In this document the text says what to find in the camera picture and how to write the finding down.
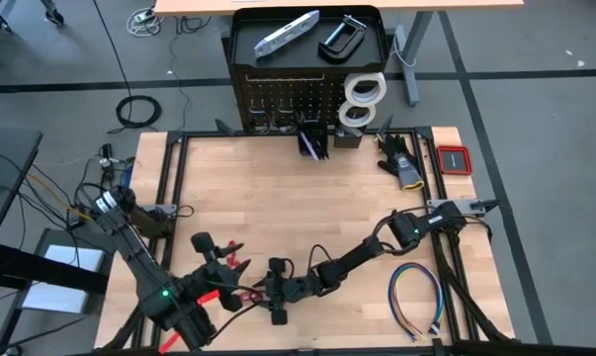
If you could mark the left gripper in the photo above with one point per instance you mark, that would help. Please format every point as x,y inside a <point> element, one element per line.
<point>213,277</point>

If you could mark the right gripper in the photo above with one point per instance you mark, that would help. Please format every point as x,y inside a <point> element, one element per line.
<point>297,289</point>

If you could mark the black pen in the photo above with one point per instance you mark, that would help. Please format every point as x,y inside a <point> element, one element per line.
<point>318,142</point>
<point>323,150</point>

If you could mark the grey perforated plastic beam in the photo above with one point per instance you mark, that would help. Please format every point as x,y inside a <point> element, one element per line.
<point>349,131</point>

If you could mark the silver metal ruler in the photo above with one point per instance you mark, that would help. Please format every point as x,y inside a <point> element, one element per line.
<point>285,34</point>

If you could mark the black C-clamp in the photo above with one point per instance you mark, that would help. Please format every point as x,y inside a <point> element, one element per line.
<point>352,29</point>

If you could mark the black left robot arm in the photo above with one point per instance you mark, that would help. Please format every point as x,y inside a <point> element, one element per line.
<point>139,267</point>

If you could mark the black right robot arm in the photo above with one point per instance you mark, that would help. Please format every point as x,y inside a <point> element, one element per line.
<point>376,247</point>

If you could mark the black pegboard bin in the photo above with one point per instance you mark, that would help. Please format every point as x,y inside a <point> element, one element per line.
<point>305,151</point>
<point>349,142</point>

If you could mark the metal pegboard hook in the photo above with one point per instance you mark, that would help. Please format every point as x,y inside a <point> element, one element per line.
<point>310,117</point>

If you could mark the white topped stand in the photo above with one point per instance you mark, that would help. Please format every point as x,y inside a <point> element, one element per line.
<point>70,257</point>

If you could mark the black glove grey cuff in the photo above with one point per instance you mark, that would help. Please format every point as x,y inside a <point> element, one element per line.
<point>401,163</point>

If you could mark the black pegboard cart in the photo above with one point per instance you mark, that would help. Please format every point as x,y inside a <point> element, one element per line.
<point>302,71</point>

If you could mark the red framed black device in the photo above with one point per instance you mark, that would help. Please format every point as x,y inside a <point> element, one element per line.
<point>443,159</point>

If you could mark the black table edge clamp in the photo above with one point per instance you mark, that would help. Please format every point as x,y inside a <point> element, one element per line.
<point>483,204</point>

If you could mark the black side table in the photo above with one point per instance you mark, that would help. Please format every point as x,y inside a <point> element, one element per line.
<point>6,163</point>

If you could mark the person's shoe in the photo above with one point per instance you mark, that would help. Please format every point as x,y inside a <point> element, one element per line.
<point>54,17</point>

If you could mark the black aluminium table frame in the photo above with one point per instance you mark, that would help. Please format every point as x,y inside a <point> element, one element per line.
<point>175,141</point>

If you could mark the long metal pegboard rail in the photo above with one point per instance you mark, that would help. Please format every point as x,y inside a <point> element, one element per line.
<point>285,77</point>

